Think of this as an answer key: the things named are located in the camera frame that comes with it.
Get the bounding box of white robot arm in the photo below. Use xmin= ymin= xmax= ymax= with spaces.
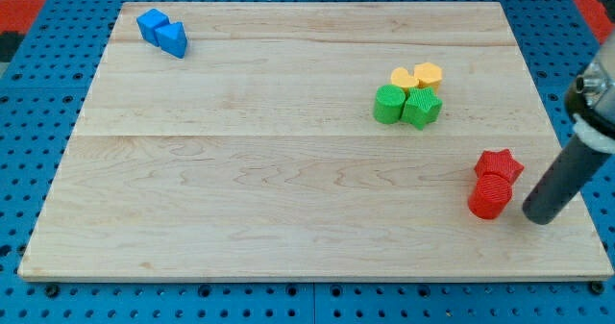
xmin=568 ymin=35 xmax=614 ymax=155

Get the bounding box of green star block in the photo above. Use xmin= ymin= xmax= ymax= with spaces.
xmin=401 ymin=87 xmax=443 ymax=130

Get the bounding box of yellow pentagon block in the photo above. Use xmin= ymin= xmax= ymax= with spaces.
xmin=413 ymin=62 xmax=443 ymax=92

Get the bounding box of green cylinder block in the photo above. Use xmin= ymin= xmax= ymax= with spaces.
xmin=373 ymin=84 xmax=406 ymax=124

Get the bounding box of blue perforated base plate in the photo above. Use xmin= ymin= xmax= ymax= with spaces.
xmin=1 ymin=0 xmax=614 ymax=323

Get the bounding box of wooden board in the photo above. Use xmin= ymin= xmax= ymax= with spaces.
xmin=18 ymin=2 xmax=613 ymax=283

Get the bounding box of red star block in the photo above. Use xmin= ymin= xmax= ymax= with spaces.
xmin=474 ymin=149 xmax=525 ymax=185

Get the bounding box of blue cube block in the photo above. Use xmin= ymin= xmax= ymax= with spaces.
xmin=136 ymin=9 xmax=170 ymax=47

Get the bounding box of blue triangle block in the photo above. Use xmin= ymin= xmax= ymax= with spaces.
xmin=155 ymin=22 xmax=187 ymax=59

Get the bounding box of red cylinder block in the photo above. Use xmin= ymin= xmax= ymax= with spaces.
xmin=467 ymin=174 xmax=512 ymax=220

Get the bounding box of yellow heart block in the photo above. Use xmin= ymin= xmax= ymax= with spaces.
xmin=390 ymin=67 xmax=420 ymax=93

